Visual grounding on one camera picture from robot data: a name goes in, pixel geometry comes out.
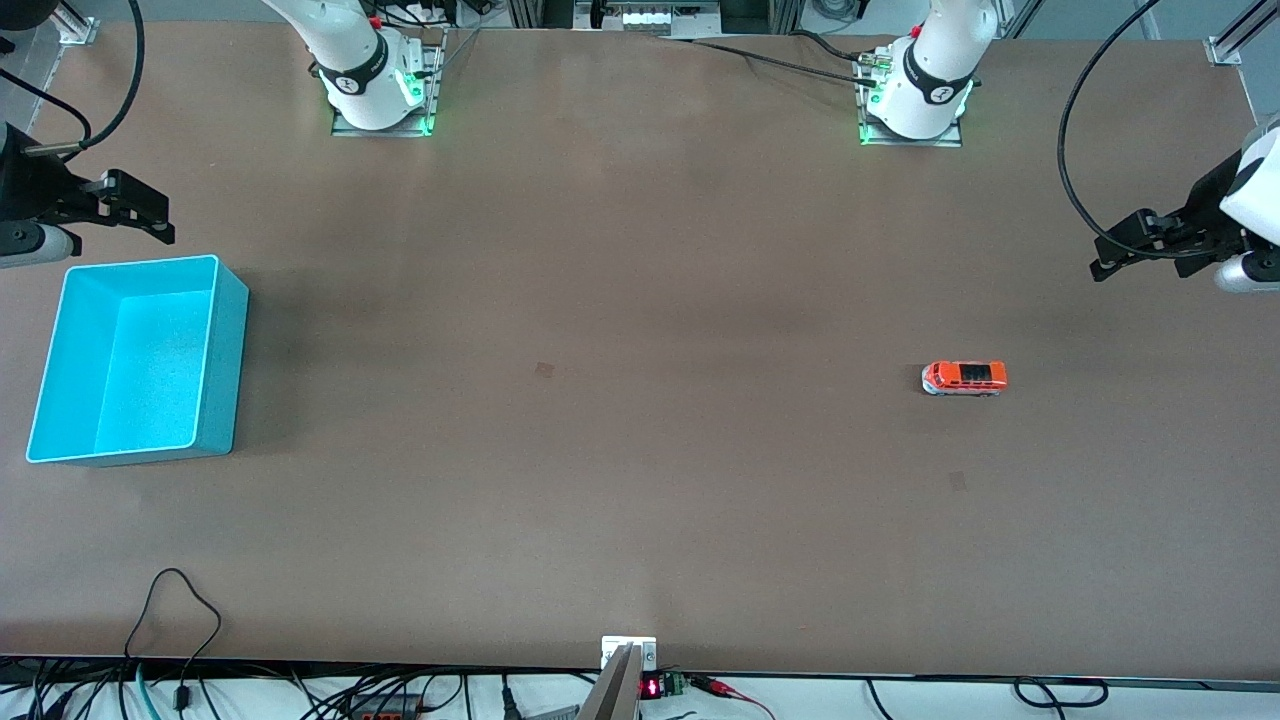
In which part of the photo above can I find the black cable across table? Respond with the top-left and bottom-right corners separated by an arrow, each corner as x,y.
655,30 -> 881,89

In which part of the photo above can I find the aluminium corner bracket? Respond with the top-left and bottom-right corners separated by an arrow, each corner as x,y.
1205,0 -> 1280,68
55,0 -> 101,46

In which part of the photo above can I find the white mounting bracket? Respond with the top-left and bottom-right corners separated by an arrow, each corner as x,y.
601,636 -> 658,671

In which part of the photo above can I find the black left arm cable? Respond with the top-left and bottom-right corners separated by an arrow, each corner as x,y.
1058,0 -> 1216,281

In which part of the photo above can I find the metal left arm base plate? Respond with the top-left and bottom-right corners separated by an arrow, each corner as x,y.
858,45 -> 966,149

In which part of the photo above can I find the orange toy bus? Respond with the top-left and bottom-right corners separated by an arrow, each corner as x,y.
921,360 -> 1009,398

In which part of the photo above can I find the thin black looped cable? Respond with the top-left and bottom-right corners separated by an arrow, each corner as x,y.
125,568 -> 223,713

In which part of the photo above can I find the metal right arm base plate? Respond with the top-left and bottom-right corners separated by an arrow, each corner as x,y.
332,28 -> 446,138

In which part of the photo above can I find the metal equipment rack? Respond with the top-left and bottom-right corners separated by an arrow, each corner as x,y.
505,0 -> 801,36

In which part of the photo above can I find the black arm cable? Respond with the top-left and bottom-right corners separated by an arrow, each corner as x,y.
0,0 -> 146,151
1058,0 -> 1216,281

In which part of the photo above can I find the red clip lead cable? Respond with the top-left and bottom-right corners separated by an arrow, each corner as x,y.
690,675 -> 776,719

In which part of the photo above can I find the blue plastic box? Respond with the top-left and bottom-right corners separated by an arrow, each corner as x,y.
25,254 -> 250,468

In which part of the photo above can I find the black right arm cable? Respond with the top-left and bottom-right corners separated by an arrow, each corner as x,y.
0,0 -> 146,151

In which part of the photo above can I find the black coiled cable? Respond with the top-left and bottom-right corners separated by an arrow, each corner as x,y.
1012,678 -> 1109,709

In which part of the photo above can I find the grey camera mount pole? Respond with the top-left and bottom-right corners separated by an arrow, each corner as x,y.
578,645 -> 641,720

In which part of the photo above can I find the dark power strip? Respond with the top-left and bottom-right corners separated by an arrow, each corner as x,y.
345,695 -> 426,720

